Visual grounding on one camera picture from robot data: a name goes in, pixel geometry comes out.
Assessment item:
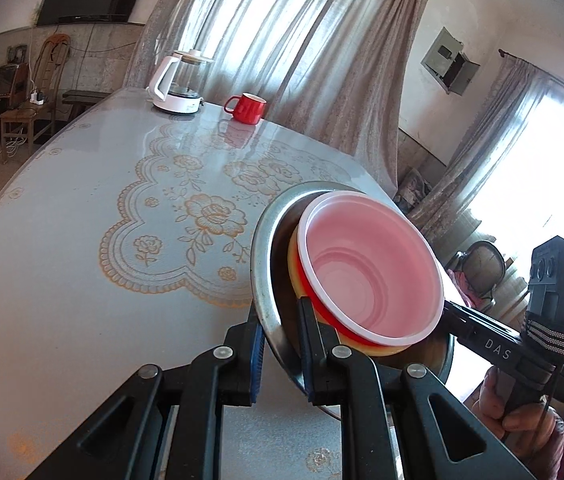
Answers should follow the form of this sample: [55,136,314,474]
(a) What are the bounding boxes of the narrow beige side curtain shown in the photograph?
[412,54,564,233]

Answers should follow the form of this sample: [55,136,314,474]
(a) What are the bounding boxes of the stainless steel bowl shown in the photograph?
[250,180,456,413]

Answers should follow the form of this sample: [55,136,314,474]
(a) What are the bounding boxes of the dark round back chair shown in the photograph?
[454,240,509,307]

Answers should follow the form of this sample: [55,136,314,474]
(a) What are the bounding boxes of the grey wall electrical box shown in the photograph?
[421,26,482,97]

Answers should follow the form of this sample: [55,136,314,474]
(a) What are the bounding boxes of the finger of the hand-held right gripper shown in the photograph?
[441,299,479,337]

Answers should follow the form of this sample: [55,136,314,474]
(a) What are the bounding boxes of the dark wooden bench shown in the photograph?
[62,89,114,112]

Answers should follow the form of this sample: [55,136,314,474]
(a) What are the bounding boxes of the curtain rod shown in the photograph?
[498,48,539,67]

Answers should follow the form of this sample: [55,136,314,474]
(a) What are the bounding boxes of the red plastic bowl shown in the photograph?
[297,190,446,348]

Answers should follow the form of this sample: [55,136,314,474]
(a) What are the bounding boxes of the white electric glass kettle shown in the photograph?
[147,49,216,116]

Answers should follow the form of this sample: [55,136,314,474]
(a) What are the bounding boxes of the patterned cushion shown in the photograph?
[394,168,433,212]

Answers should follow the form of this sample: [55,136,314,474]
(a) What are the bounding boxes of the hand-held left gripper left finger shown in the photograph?
[27,304,266,480]

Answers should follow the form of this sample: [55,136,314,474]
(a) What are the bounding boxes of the pink cloth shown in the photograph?
[444,266,494,307]

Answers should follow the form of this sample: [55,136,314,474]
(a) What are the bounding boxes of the yellow plastic bowl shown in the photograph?
[287,227,415,359]

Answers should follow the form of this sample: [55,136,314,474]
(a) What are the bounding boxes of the person's right hand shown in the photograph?
[477,365,564,462]

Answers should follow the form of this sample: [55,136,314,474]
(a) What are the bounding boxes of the red mug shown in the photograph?
[224,93,267,125]

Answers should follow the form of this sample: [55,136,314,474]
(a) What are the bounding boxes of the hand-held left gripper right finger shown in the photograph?
[298,297,536,480]

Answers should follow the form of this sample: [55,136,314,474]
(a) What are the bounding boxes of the wooden chair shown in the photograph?
[0,34,72,147]

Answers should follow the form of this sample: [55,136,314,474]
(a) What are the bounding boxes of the wide beige sheer curtain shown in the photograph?
[122,0,444,202]

